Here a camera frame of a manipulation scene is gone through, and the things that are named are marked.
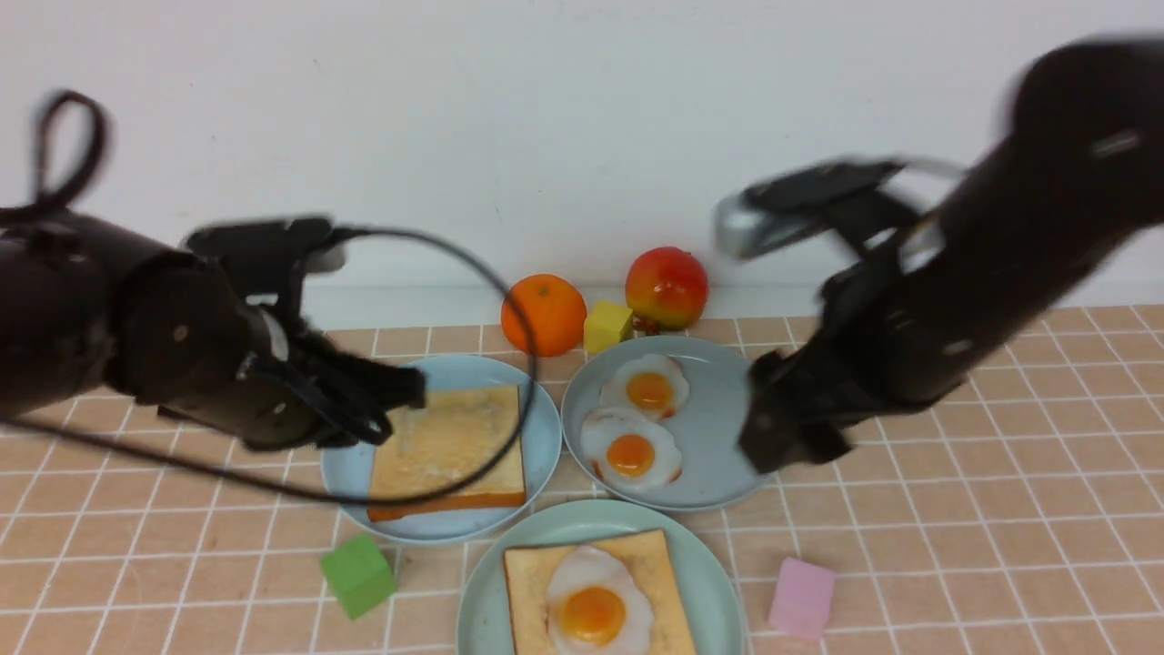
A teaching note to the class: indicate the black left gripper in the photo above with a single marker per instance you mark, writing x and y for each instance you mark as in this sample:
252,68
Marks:
290,388

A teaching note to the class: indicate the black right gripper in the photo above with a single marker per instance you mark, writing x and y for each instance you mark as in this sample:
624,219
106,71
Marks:
877,352

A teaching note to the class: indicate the toast slice bottom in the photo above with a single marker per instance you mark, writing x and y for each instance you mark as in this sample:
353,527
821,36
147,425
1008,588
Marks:
454,435

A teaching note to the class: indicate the toast slice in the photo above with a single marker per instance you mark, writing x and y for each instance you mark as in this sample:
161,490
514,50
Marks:
647,557
454,435

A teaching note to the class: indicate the toast slice top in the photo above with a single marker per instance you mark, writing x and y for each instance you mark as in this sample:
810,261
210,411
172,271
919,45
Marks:
647,557

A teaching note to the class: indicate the fried egg toy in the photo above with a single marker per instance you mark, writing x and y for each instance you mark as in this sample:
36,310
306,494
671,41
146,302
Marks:
653,385
595,607
629,452

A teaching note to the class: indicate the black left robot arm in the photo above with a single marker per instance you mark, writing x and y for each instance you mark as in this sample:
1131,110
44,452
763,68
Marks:
209,333

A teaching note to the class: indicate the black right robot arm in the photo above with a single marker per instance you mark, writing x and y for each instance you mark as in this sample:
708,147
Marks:
1077,175

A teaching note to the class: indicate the green foam cube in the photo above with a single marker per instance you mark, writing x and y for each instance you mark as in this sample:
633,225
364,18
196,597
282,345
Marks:
359,576

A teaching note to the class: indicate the grey egg plate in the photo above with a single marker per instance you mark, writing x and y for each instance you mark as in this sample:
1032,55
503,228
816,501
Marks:
715,472

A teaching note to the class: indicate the orange fruit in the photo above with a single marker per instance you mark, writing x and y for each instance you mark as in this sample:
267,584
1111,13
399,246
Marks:
555,309

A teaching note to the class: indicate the red yellow apple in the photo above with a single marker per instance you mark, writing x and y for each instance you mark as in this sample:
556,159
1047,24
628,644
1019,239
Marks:
667,289

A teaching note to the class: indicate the fried egg toy back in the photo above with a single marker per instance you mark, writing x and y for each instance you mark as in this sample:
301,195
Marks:
653,385

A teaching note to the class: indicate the pink foam cube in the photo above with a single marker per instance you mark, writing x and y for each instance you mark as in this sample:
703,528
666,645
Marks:
802,601

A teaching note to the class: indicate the yellow foam cube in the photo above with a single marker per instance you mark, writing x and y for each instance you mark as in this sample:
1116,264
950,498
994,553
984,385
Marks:
607,325

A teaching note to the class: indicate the fried egg toy front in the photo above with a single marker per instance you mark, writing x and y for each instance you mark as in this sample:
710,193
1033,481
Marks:
629,452

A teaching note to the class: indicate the mint green plate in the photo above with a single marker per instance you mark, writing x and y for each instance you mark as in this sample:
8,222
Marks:
714,612

